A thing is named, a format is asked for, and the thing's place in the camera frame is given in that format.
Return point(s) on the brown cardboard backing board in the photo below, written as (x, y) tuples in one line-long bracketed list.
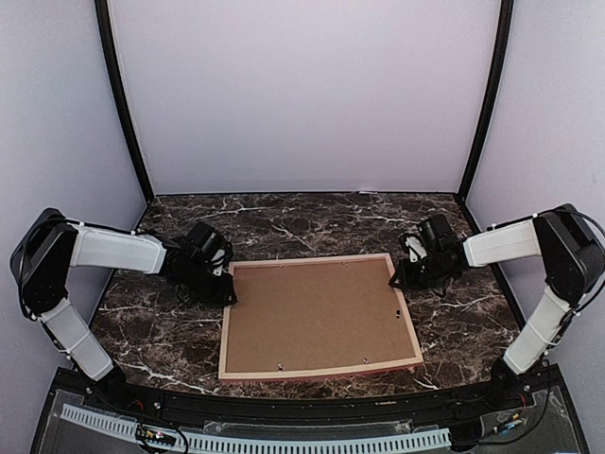
[(321, 317)]

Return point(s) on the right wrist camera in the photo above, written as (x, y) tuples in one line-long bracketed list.
[(413, 246)]

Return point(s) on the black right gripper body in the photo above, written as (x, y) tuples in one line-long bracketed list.
[(426, 275)]

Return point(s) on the right black corner post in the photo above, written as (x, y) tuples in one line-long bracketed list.
[(500, 47)]

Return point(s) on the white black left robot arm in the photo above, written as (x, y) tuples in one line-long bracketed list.
[(197, 262)]

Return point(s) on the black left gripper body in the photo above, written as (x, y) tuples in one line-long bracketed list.
[(204, 289)]

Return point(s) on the white slotted cable duct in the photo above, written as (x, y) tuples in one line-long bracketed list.
[(174, 441)]

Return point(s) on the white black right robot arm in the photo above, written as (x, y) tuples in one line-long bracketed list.
[(566, 249)]

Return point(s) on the black corner post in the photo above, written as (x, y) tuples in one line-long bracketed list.
[(104, 25), (500, 47)]

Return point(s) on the black front table rail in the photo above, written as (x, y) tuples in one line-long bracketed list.
[(456, 405)]

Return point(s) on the left black corner post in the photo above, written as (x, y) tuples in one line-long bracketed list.
[(104, 25)]

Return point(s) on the light wooden picture frame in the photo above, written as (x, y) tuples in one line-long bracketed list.
[(224, 350)]

